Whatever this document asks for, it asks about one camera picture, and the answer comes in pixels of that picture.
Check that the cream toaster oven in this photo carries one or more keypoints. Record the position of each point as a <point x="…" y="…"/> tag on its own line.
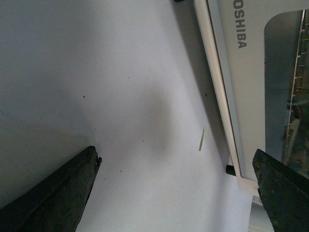
<point x="258" y="55"/>

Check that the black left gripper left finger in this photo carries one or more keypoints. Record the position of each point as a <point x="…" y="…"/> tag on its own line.
<point x="57" y="203"/>

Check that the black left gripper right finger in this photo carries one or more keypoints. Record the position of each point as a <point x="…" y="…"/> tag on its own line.
<point x="284" y="194"/>

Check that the glass oven door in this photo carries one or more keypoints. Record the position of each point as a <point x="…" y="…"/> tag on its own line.
<point x="261" y="77"/>

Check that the fallen green leaf piece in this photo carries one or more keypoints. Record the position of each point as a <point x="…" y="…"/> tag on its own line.
<point x="201" y="139"/>

